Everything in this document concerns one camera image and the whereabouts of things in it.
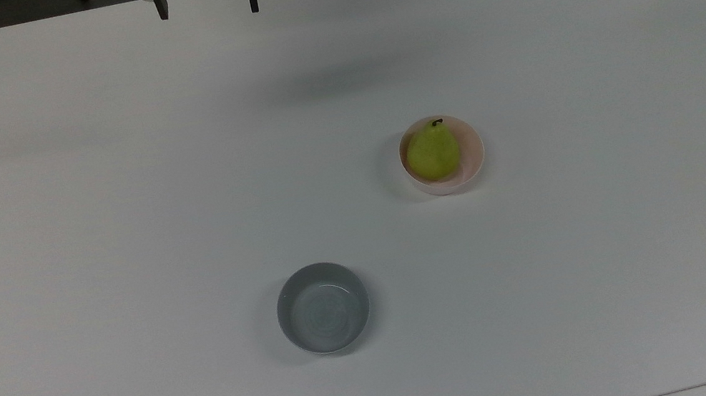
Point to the green pear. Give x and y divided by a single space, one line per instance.
433 153

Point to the pink bowl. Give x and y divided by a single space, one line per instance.
472 155

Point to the grey bowl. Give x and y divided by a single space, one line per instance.
323 310

